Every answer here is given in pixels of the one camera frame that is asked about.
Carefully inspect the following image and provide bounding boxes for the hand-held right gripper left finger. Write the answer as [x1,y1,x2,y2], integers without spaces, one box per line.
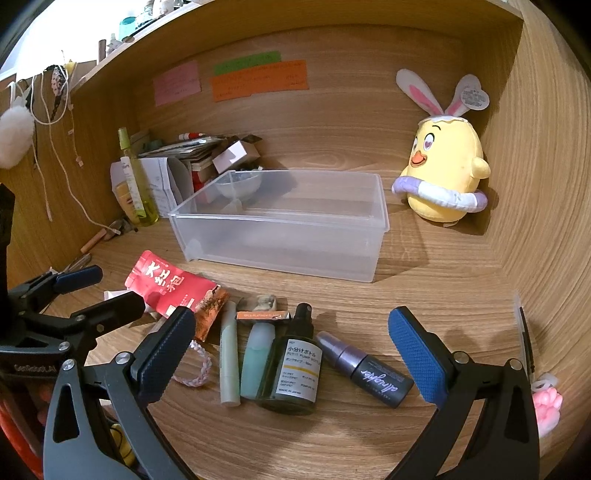
[44,305,204,480]

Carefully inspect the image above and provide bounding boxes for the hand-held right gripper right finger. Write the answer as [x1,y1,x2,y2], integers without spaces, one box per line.
[388,305,541,480]

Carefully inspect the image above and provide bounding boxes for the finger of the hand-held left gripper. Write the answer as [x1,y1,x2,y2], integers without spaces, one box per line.
[7,265,103,319]
[28,292,145,344]

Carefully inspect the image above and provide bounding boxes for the pink white braided rope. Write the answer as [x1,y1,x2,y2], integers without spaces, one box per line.
[171,339,213,387]

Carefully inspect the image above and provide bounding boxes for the red box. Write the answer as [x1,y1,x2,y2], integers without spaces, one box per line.
[124,250,218,320]

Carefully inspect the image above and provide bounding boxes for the orange packet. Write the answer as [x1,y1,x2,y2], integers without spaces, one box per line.
[194,287,230,342]

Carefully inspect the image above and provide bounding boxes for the pale green tube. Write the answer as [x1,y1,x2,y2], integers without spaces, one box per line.
[220,300,242,407]

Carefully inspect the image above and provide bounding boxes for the teal bottle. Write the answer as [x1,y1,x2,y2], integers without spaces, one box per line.
[240,322,276,400]

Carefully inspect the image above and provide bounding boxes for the orange slim stick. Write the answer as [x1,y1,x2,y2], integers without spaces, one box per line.
[237,311,291,322]

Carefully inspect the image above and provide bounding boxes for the small brown white packet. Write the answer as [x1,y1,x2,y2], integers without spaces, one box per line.
[238,294,278,315]

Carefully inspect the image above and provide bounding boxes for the dark green spray bottle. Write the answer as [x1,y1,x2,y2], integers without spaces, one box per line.
[255,303,324,415]

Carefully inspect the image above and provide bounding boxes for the clear plastic storage box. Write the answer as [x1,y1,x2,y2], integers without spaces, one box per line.
[168,169,390,283]

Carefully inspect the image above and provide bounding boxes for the pink stick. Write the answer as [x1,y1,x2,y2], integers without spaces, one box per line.
[81,229,108,254]

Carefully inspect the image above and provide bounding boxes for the yellow-green spray bottle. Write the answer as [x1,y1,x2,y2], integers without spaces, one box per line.
[117,128,159,227]

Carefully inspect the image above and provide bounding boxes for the black white strip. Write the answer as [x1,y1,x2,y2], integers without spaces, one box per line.
[515,295,537,374]

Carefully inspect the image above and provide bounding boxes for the white folded paper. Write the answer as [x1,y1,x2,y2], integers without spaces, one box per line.
[110,157,192,217]

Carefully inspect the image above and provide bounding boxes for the pink paw toy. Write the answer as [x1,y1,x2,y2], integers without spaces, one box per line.
[531,373,565,439]

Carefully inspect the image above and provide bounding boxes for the red boxes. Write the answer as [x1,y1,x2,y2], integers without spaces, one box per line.
[189,168,218,204]

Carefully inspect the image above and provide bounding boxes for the white fluffy pompom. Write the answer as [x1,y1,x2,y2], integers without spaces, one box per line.
[0,105,35,168]

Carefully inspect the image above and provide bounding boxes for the stack of papers and booklets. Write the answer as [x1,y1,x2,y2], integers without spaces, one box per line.
[131,131,264,185]

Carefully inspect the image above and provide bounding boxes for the ceramic bowl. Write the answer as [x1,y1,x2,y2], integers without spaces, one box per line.
[216,171,264,201]

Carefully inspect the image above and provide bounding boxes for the small white box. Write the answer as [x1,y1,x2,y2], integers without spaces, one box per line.
[212,140,250,172]

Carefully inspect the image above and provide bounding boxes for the yellow chick plush toy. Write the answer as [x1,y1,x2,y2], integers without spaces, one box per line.
[392,69,491,227]

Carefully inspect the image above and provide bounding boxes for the pink sticky note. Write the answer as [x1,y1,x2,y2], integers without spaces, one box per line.
[153,60,202,107]

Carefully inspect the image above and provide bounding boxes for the orange sticky note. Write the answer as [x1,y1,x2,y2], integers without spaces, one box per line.
[211,60,308,103]

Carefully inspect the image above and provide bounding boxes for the green sticky note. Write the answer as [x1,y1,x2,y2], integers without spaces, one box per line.
[213,51,282,75]

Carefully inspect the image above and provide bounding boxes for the white cable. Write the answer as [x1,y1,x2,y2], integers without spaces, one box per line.
[9,65,122,234]

